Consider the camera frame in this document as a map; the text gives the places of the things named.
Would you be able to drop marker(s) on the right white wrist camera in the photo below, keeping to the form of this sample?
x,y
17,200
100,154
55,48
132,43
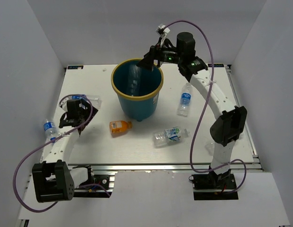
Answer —
x,y
162,29

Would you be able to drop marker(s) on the small bottle blue label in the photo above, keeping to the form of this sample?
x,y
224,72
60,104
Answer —
x,y
50,129

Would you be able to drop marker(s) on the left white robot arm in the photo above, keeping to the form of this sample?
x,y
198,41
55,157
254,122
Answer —
x,y
53,180

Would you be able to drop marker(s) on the clear bottle dark blue label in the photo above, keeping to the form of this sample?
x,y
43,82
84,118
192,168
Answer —
x,y
94,99

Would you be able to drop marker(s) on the crushed clear unlabelled bottle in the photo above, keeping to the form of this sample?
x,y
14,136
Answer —
x,y
210,148

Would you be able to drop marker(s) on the right corner marker sticker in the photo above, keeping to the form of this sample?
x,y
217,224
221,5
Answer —
x,y
216,65

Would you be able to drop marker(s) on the teal bin with yellow rim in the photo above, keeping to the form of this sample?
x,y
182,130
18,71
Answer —
x,y
138,97

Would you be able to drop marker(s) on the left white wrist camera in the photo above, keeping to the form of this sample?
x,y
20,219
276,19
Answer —
x,y
63,104

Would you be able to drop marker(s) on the corner marker sticker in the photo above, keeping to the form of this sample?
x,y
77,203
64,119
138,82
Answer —
x,y
216,65
77,67

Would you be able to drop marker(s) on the clear bottle green white label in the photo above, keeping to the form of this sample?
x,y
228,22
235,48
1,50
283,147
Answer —
x,y
169,136

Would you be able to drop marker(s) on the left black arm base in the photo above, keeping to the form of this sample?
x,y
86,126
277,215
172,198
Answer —
x,y
100,187

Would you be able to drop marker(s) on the Aquafina clear water bottle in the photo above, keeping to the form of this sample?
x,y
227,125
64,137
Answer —
x,y
185,99

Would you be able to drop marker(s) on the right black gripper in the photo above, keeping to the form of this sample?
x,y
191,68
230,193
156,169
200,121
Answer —
x,y
154,54

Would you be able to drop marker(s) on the left corner marker sticker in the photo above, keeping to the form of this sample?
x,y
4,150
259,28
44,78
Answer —
x,y
77,67

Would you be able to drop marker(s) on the aluminium front rail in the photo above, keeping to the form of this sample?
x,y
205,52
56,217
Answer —
x,y
235,167

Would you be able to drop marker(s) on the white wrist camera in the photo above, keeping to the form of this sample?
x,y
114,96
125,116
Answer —
x,y
162,29
63,104

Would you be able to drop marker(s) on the orange juice bottle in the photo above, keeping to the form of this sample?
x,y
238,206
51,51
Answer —
x,y
118,128

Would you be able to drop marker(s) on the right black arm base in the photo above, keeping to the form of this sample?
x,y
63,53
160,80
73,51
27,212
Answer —
x,y
205,188

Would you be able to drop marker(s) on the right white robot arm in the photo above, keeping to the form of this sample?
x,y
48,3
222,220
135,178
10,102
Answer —
x,y
229,118

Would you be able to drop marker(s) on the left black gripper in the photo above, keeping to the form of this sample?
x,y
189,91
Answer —
x,y
88,111

